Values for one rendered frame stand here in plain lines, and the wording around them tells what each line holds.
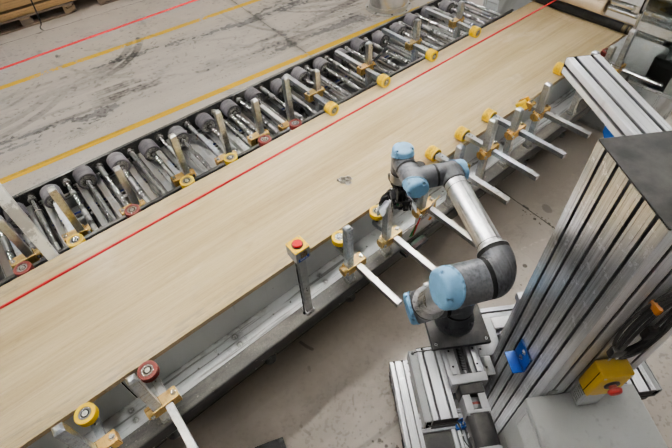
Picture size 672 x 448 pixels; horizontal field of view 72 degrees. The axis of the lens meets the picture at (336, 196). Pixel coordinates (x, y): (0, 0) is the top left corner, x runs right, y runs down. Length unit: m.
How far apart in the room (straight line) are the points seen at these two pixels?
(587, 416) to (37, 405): 1.92
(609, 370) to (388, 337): 1.73
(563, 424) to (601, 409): 0.13
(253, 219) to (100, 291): 0.76
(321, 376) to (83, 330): 1.32
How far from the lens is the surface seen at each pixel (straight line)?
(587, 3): 4.20
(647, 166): 1.09
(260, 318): 2.38
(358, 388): 2.85
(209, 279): 2.21
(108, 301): 2.33
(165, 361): 2.27
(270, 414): 2.85
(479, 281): 1.26
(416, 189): 1.46
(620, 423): 1.69
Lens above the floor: 2.68
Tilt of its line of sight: 47 degrees down
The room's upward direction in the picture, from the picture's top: 4 degrees counter-clockwise
